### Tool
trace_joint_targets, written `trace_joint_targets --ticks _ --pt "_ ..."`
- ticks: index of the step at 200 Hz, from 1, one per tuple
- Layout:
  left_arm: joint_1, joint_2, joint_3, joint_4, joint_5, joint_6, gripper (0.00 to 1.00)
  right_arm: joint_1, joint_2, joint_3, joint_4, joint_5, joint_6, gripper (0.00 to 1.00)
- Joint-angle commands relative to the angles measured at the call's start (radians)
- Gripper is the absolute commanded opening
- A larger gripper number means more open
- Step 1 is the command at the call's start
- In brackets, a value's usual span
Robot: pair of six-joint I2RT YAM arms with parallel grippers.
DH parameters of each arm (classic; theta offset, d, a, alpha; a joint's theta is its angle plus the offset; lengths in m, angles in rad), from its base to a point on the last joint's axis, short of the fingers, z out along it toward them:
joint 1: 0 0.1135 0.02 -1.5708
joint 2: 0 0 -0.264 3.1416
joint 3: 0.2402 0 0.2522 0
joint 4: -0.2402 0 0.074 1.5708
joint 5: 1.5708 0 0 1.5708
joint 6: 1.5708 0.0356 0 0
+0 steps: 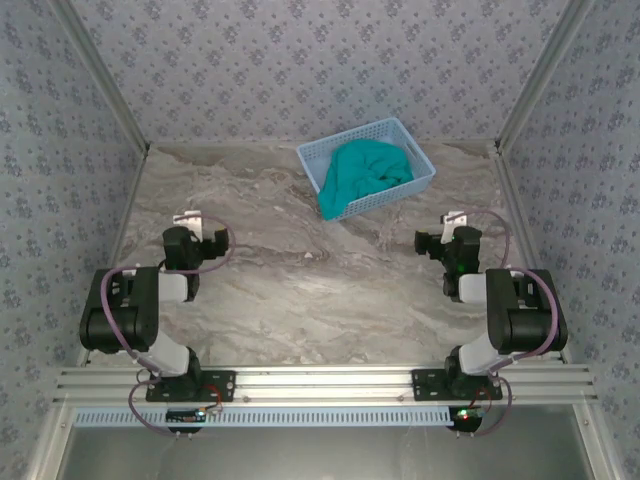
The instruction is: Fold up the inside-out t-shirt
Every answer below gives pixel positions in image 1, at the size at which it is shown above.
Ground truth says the aluminium table side rail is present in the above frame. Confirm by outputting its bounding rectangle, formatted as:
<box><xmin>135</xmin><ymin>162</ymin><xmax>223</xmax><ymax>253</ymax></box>
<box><xmin>492</xmin><ymin>147</ymin><xmax>574</xmax><ymax>366</ymax></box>
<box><xmin>77</xmin><ymin>149</ymin><xmax>151</xmax><ymax>369</ymax></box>

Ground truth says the aluminium frame post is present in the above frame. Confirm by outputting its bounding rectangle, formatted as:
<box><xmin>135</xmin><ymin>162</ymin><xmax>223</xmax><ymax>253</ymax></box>
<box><xmin>493</xmin><ymin>0</ymin><xmax>597</xmax><ymax>155</ymax></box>
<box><xmin>47</xmin><ymin>0</ymin><xmax>151</xmax><ymax>156</ymax></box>

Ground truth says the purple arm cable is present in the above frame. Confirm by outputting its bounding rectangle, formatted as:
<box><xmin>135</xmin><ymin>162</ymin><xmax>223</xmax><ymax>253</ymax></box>
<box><xmin>99</xmin><ymin>214</ymin><xmax>237</xmax><ymax>438</ymax></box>
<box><xmin>462</xmin><ymin>208</ymin><xmax>562</xmax><ymax>438</ymax></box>

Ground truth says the light blue plastic basket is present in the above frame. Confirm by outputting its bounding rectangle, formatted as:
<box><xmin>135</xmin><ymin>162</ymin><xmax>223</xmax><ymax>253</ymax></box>
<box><xmin>296</xmin><ymin>116</ymin><xmax>437</xmax><ymax>224</ymax></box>

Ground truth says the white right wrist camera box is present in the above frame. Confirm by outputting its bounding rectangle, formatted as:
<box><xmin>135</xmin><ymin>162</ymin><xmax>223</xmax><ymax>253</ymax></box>
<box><xmin>439</xmin><ymin>211</ymin><xmax>469</xmax><ymax>242</ymax></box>

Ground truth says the short aluminium frame leg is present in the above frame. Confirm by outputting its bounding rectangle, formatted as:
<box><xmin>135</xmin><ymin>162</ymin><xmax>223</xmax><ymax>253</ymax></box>
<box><xmin>572</xmin><ymin>404</ymin><xmax>624</xmax><ymax>480</ymax></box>
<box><xmin>24</xmin><ymin>404</ymin><xmax>76</xmax><ymax>480</ymax></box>

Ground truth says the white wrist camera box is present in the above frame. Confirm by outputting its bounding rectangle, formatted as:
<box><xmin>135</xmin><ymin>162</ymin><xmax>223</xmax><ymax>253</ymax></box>
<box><xmin>439</xmin><ymin>211</ymin><xmax>469</xmax><ymax>242</ymax></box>
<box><xmin>172</xmin><ymin>210</ymin><xmax>204</xmax><ymax>242</ymax></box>

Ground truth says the grey metal panel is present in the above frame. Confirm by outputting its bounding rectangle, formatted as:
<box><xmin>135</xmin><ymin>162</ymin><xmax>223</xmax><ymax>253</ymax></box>
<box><xmin>59</xmin><ymin>424</ymin><xmax>599</xmax><ymax>480</ymax></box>

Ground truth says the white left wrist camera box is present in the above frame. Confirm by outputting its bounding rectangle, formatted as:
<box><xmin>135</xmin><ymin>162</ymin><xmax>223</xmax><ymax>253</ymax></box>
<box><xmin>172</xmin><ymin>210</ymin><xmax>204</xmax><ymax>242</ymax></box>

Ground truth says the thin red wire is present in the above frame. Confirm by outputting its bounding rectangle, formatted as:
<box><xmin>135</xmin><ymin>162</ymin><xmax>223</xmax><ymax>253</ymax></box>
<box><xmin>469</xmin><ymin>385</ymin><xmax>504</xmax><ymax>409</ymax></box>
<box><xmin>205</xmin><ymin>383</ymin><xmax>225</xmax><ymax>415</ymax></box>

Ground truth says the teal t-shirt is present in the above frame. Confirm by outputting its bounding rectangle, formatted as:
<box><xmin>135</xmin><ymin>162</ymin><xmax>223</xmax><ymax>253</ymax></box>
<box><xmin>318</xmin><ymin>139</ymin><xmax>415</xmax><ymax>222</ymax></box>

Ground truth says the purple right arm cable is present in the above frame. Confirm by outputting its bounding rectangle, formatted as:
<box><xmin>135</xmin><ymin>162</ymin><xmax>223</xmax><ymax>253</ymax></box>
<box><xmin>462</xmin><ymin>208</ymin><xmax>562</xmax><ymax>438</ymax></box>

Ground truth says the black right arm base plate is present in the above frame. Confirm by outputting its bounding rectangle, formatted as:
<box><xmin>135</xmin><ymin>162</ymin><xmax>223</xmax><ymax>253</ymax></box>
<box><xmin>410</xmin><ymin>368</ymin><xmax>504</xmax><ymax>403</ymax></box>

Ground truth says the white slotted cable duct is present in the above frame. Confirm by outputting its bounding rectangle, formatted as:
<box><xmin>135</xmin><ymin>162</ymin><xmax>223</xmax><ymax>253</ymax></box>
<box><xmin>73</xmin><ymin>405</ymin><xmax>456</xmax><ymax>429</ymax></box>

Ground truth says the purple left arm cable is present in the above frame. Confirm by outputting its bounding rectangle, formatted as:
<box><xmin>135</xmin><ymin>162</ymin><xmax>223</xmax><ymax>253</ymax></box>
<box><xmin>99</xmin><ymin>214</ymin><xmax>237</xmax><ymax>438</ymax></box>

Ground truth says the aluminium mounting rail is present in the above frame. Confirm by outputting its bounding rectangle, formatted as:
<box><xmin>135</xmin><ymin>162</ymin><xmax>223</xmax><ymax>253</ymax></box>
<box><xmin>52</xmin><ymin>363</ymin><xmax>600</xmax><ymax>407</ymax></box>

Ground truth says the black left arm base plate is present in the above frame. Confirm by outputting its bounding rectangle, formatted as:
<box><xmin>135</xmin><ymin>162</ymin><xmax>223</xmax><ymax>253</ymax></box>
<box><xmin>145</xmin><ymin>369</ymin><xmax>237</xmax><ymax>403</ymax></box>

